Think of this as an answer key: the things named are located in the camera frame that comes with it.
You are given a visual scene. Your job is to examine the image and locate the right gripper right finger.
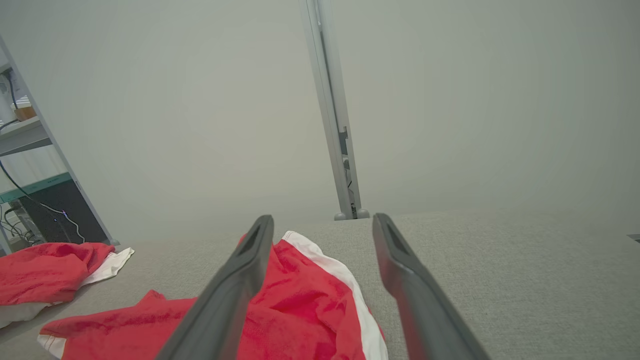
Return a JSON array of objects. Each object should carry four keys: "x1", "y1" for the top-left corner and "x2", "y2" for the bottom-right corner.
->
[{"x1": 372, "y1": 213, "x2": 493, "y2": 360}]

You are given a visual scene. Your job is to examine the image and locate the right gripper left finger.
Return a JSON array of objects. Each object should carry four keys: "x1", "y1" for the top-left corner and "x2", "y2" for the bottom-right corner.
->
[{"x1": 155, "y1": 215, "x2": 275, "y2": 360}]

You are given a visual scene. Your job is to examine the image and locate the red shorts white trim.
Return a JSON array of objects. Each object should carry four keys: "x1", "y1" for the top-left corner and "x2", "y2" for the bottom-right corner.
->
[{"x1": 37, "y1": 231, "x2": 388, "y2": 360}]

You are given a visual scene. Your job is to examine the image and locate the red basketball jersey white sleeves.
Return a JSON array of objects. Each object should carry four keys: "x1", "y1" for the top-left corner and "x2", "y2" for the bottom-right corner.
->
[{"x1": 0, "y1": 242, "x2": 135, "y2": 328}]

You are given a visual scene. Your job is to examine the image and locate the black box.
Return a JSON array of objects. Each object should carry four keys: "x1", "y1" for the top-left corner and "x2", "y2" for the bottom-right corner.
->
[{"x1": 20, "y1": 179, "x2": 108, "y2": 244}]

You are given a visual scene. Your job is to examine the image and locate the grey metal shelf rack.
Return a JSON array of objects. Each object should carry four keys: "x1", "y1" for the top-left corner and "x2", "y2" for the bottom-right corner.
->
[{"x1": 0, "y1": 35, "x2": 120, "y2": 253}]

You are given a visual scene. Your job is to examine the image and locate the black shelf cable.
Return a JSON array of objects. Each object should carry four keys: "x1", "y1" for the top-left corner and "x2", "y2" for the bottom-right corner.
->
[{"x1": 0, "y1": 160, "x2": 86, "y2": 243}]

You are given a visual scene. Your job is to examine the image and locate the grey metal partition post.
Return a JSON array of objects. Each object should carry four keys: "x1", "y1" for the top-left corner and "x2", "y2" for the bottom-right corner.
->
[{"x1": 300, "y1": 0, "x2": 363, "y2": 220}]

